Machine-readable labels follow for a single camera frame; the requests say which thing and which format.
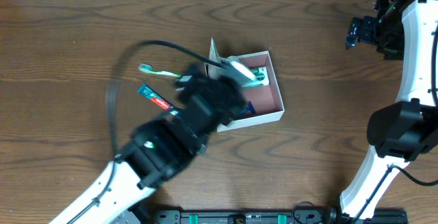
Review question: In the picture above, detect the blue disposable razor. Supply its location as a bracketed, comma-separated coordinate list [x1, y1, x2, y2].
[238, 101, 257, 116]

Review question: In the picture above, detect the green soap packet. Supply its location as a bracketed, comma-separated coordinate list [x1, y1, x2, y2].
[242, 66, 270, 88]

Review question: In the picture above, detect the white cardboard box pink inside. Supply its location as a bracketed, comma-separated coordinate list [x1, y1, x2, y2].
[217, 51, 285, 132]

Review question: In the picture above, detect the white cosmetic tube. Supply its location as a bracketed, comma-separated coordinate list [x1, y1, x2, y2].
[205, 38, 222, 79]

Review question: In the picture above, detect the green white toothbrush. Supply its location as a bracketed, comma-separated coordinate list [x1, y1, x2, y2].
[138, 64, 182, 77]

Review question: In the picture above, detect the teal red toothpaste tube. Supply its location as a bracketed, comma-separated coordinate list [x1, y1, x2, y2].
[138, 83, 178, 115]

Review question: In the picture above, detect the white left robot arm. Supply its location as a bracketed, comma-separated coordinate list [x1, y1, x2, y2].
[53, 62, 255, 223]

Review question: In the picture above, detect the clear bottle dark cap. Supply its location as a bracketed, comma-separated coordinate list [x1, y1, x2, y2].
[222, 56, 256, 85]

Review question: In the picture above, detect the black mounting rail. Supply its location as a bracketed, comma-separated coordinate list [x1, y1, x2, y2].
[129, 202, 409, 224]

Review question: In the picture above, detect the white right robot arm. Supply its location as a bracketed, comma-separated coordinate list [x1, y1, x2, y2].
[327, 0, 437, 223]

